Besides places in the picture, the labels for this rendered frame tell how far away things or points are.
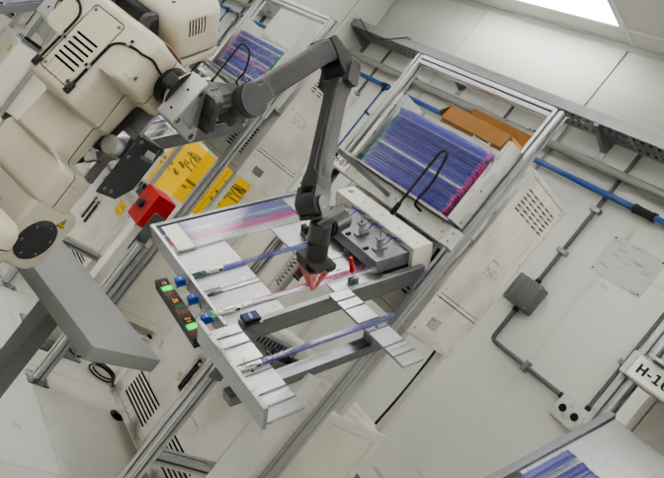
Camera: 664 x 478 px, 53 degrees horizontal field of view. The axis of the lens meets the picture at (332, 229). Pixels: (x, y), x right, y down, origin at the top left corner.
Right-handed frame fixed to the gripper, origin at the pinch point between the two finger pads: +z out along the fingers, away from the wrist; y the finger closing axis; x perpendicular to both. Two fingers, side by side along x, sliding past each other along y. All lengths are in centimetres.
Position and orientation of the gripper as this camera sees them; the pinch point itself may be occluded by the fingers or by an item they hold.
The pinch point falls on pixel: (311, 285)
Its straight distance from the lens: 179.1
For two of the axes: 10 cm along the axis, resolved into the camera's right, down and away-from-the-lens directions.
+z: -1.3, 8.5, 5.1
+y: -5.6, -4.9, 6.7
